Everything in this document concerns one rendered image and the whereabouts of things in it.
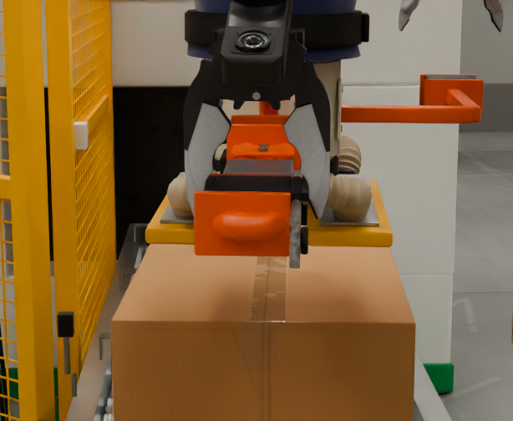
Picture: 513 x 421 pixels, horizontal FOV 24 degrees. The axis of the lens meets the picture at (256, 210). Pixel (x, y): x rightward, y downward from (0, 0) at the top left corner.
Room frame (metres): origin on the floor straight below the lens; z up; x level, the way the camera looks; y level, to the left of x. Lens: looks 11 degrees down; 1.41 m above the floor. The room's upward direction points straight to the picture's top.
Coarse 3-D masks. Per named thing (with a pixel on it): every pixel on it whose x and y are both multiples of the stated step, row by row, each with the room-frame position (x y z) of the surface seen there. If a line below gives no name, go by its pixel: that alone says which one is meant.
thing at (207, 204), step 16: (224, 176) 0.98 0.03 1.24; (240, 176) 0.98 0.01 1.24; (256, 176) 0.98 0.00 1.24; (272, 176) 0.98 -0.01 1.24; (288, 176) 0.98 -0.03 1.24; (208, 192) 0.91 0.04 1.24; (224, 192) 0.91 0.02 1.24; (240, 192) 0.91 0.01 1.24; (256, 192) 0.91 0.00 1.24; (272, 192) 0.91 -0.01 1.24; (288, 192) 0.91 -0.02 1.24; (208, 208) 0.91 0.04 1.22; (224, 208) 0.91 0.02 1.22; (240, 208) 0.91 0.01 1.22; (256, 208) 0.91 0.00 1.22; (272, 208) 0.91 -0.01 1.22; (288, 208) 0.91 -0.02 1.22; (208, 224) 0.91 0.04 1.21; (288, 224) 0.91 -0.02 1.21; (208, 240) 0.91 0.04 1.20; (224, 240) 0.91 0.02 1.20; (272, 240) 0.91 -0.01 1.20; (288, 240) 0.91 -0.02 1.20
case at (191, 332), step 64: (192, 256) 1.88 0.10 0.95; (256, 256) 1.88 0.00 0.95; (320, 256) 1.88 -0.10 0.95; (384, 256) 1.88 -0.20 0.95; (128, 320) 1.54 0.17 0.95; (192, 320) 1.53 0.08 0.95; (256, 320) 1.53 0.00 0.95; (320, 320) 1.53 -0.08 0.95; (384, 320) 1.53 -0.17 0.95; (128, 384) 1.53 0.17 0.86; (192, 384) 1.53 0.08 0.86; (256, 384) 1.53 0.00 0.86; (320, 384) 1.53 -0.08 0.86; (384, 384) 1.52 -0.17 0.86
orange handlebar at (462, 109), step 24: (456, 96) 1.71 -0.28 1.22; (360, 120) 1.58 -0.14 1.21; (384, 120) 1.58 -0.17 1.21; (408, 120) 1.58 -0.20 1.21; (432, 120) 1.57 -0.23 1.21; (456, 120) 1.57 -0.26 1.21; (264, 144) 1.20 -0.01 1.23; (288, 144) 1.26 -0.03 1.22; (216, 216) 0.91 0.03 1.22; (240, 216) 0.90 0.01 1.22; (264, 216) 0.90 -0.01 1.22; (240, 240) 0.90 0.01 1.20; (264, 240) 0.90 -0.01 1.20
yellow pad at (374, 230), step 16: (384, 208) 1.52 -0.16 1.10; (320, 224) 1.41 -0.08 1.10; (336, 224) 1.40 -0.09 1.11; (352, 224) 1.40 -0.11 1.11; (368, 224) 1.40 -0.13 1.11; (384, 224) 1.42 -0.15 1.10; (320, 240) 1.38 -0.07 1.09; (336, 240) 1.38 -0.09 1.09; (352, 240) 1.38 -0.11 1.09; (368, 240) 1.38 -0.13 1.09; (384, 240) 1.38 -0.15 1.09
